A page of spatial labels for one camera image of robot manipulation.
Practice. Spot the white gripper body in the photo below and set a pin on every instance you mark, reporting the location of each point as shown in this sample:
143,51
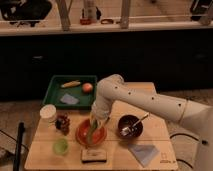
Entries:
101,109

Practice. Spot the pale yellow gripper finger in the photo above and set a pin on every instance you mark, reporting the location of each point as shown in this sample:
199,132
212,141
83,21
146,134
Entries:
94,122

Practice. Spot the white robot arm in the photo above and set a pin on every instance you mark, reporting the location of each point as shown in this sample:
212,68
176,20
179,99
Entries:
193,116

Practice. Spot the red bowl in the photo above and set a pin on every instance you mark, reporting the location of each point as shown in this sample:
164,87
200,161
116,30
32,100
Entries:
81,132

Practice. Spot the dark brown bowl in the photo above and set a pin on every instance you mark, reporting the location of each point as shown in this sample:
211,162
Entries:
128,121

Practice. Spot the wooden block sponge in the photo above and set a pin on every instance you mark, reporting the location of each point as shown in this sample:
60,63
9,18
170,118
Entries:
93,155

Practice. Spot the green plastic cup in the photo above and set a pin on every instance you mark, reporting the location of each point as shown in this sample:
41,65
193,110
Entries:
60,146

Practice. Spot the green plastic tray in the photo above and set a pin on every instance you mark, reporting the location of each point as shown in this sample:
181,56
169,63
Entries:
55,92

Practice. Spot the white cup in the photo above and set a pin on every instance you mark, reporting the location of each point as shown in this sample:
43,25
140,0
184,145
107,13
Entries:
48,113

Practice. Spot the grey folded cloth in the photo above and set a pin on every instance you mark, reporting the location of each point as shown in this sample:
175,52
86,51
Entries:
144,154

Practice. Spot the black pole stand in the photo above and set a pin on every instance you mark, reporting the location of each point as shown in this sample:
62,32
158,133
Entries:
16,162

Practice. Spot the red tape roll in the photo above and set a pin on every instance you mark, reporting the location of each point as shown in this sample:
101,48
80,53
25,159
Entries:
107,21

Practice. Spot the wooden table leg middle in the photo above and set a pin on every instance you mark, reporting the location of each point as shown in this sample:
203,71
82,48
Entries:
125,11

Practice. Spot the wooden table leg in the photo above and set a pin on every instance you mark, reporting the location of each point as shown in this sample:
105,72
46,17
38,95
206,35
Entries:
125,11
64,16

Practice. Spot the wooden table leg left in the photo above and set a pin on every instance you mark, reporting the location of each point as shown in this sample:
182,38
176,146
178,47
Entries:
64,16

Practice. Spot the black office chair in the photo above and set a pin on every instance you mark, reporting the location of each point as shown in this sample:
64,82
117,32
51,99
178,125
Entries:
29,12

